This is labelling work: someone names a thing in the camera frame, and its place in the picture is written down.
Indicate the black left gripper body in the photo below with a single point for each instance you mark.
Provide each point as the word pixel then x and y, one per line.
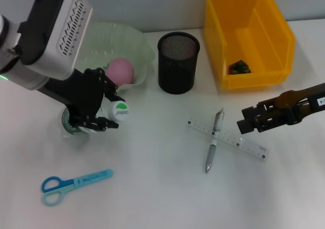
pixel 83 94

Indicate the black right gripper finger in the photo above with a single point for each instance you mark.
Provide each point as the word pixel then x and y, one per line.
pixel 250 112
pixel 247 127

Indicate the transparent plastic ruler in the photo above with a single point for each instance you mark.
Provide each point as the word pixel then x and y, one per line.
pixel 248 145

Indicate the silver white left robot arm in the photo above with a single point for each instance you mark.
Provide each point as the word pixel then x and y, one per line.
pixel 23 81

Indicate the yellow plastic bin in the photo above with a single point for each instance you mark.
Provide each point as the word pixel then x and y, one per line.
pixel 254 23

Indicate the pink toy peach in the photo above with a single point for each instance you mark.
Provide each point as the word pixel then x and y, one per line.
pixel 122 70

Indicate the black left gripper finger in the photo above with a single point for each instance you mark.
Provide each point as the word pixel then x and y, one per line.
pixel 101 123
pixel 111 92

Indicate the black mesh pen holder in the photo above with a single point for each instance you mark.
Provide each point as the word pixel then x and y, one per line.
pixel 177 69

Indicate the clear green-label water bottle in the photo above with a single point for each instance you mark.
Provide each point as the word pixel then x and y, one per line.
pixel 118 111

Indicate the blue teal scissors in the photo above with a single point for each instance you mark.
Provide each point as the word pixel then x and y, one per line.
pixel 83 179

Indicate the green plastic wrapper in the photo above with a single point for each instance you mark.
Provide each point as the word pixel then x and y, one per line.
pixel 238 67

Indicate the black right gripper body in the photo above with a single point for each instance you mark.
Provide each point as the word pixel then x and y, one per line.
pixel 304 102

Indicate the grey white ballpoint pen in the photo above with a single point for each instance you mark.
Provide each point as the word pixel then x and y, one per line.
pixel 211 152

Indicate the translucent green fruit plate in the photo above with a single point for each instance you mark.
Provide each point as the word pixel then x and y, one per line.
pixel 122 43

